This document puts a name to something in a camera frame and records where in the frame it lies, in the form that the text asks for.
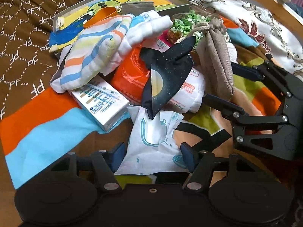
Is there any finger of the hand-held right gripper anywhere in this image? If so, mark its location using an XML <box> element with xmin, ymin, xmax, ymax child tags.
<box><xmin>231</xmin><ymin>59</ymin><xmax>295</xmax><ymax>99</ymax></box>
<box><xmin>202</xmin><ymin>94</ymin><xmax>288</xmax><ymax>158</ymax></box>

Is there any colourful striped blanket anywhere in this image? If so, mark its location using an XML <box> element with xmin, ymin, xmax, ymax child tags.
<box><xmin>0</xmin><ymin>16</ymin><xmax>284</xmax><ymax>190</ymax></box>

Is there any white floral blanket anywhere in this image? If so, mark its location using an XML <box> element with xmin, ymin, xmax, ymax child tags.
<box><xmin>99</xmin><ymin>0</ymin><xmax>303</xmax><ymax>76</ymax></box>

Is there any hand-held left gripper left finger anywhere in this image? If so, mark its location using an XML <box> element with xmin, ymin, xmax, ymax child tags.
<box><xmin>51</xmin><ymin>142</ymin><xmax>126</xmax><ymax>192</ymax></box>

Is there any grey and white cloth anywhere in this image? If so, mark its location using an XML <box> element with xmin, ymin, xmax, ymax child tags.
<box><xmin>51</xmin><ymin>48</ymin><xmax>71</xmax><ymax>82</ymax></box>

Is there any brown patterned quilt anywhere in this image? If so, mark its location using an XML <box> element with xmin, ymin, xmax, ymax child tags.
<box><xmin>0</xmin><ymin>0</ymin><xmax>109</xmax><ymax>121</ymax></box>

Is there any orange and white tissue pack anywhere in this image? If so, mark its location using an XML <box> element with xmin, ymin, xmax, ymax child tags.
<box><xmin>111</xmin><ymin>46</ymin><xmax>206</xmax><ymax>113</ymax></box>

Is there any orange plastic scoop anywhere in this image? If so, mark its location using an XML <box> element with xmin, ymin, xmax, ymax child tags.
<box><xmin>84</xmin><ymin>7</ymin><xmax>117</xmax><ymax>27</ymax></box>

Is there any white cardboard box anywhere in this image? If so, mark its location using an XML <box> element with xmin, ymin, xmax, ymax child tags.
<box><xmin>70</xmin><ymin>76</ymin><xmax>130</xmax><ymax>132</ymax></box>

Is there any white cloth with blue print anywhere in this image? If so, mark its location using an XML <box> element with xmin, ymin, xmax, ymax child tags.
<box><xmin>118</xmin><ymin>9</ymin><xmax>173</xmax><ymax>62</ymax></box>

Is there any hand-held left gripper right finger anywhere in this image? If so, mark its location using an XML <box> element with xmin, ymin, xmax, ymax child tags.
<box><xmin>180</xmin><ymin>144</ymin><xmax>255</xmax><ymax>191</ymax></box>

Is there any pink packet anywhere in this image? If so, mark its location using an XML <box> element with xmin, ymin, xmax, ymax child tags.
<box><xmin>155</xmin><ymin>32</ymin><xmax>176</xmax><ymax>50</ymax></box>

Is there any striped pastel towel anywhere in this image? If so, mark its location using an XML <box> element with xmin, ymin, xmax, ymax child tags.
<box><xmin>50</xmin><ymin>14</ymin><xmax>134</xmax><ymax>94</ymax></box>

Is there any wooden bed frame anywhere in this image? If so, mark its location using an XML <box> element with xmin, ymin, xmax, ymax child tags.
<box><xmin>218</xmin><ymin>0</ymin><xmax>303</xmax><ymax>29</ymax></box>

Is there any dark face mask moon print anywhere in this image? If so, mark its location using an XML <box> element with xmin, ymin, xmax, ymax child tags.
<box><xmin>140</xmin><ymin>36</ymin><xmax>196</xmax><ymax>120</ymax></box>

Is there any beige cloth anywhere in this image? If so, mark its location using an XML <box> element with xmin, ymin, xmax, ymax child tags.
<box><xmin>196</xmin><ymin>18</ymin><xmax>235</xmax><ymax>101</ymax></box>

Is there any bag of green paper stars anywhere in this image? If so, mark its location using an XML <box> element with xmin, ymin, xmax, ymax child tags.
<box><xmin>169</xmin><ymin>9</ymin><xmax>211</xmax><ymax>45</ymax></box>

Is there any white packet with teal print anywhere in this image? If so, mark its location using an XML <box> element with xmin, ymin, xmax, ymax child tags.
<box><xmin>116</xmin><ymin>105</ymin><xmax>190</xmax><ymax>175</ymax></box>

